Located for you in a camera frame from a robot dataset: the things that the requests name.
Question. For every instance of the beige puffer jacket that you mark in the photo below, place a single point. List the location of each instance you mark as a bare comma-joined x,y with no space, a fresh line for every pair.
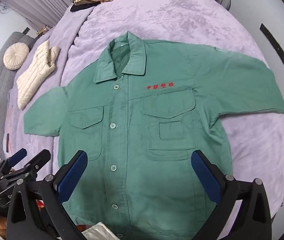
34,77

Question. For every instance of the green button-up shirt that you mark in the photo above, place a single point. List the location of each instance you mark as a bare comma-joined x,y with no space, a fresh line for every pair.
137,135

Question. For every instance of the small black strip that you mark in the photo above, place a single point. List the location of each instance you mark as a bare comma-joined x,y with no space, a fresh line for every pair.
26,30

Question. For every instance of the light pleated curtain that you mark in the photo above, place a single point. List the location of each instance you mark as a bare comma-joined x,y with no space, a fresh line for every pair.
44,5

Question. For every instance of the small wooden object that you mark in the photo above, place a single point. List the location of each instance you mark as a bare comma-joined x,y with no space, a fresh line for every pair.
42,30

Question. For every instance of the round beige pleated cushion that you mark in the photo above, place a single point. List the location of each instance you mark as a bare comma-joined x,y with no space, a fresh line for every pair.
16,56

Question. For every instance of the long black strip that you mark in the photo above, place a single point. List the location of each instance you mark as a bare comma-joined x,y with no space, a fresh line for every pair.
274,43

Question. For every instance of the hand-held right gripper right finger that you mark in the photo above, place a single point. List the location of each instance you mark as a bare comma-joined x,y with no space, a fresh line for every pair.
203,177

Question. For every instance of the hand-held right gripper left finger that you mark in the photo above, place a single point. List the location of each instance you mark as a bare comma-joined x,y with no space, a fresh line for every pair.
73,177

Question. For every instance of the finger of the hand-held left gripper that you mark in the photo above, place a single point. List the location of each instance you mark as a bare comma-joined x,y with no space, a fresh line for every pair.
19,155
40,158

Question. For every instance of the black garment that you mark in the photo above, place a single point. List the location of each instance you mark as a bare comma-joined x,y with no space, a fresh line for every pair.
78,7

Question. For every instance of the purple plush blanket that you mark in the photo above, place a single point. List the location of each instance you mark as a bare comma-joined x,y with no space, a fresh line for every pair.
182,17

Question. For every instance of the shiny white cloth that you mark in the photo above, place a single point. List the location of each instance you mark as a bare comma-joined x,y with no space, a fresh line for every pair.
98,232

